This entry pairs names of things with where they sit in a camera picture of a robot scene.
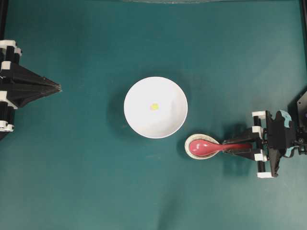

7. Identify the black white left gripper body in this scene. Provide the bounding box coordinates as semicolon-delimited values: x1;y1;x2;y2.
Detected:
0;40;22;139

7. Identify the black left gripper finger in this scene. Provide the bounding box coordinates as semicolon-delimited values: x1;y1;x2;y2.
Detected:
7;84;61;108
0;62;61;89

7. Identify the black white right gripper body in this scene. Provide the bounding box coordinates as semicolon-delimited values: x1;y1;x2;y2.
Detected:
251;110;299;179

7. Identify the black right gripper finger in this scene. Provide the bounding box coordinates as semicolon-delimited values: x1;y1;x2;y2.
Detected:
222;126;262;145
224;149;262;161

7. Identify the pink ceramic spoon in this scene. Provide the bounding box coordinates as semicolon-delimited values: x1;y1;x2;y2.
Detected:
189;139;252;156

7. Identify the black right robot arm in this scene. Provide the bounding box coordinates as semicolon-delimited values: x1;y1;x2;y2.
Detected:
222;93;307;179

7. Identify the speckled beige spoon rest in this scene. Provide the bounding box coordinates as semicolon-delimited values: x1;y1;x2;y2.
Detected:
185;134;219;160

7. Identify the white ceramic bowl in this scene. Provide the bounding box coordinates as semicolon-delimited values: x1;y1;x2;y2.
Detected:
123;77;188;139

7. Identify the yellow hexagonal prism block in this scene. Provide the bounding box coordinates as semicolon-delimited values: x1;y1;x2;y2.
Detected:
150;103;159;111

